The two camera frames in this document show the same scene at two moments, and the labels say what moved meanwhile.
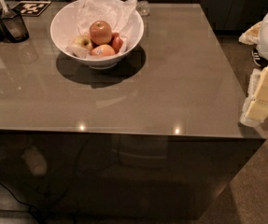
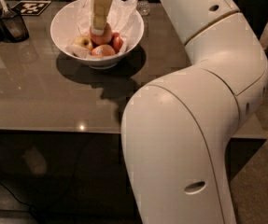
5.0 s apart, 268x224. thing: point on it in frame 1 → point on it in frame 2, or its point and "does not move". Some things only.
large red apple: [100, 32] does not move
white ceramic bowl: [64, 23] does not move
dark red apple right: [116, 41] does not move
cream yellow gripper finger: [265, 93] → [101, 7]
